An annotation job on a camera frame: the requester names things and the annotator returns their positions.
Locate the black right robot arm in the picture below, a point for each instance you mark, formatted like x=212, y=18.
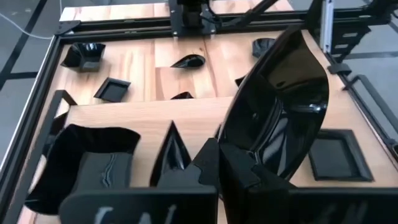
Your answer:
x=192, y=14

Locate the long wooden tray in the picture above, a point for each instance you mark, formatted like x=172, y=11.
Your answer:
x=192, y=118

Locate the black teardrop plate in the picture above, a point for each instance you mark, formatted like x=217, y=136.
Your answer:
x=174, y=152
x=161, y=174
x=191, y=62

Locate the black aluminium table frame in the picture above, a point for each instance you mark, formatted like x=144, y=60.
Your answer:
x=124, y=26

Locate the silver aluminium bar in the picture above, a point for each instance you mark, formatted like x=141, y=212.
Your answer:
x=327, y=28

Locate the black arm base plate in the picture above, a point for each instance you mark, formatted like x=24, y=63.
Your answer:
x=174, y=28

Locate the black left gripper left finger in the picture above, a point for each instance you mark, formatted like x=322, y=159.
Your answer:
x=140, y=205

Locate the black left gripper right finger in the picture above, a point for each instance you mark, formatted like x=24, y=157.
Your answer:
x=248, y=199

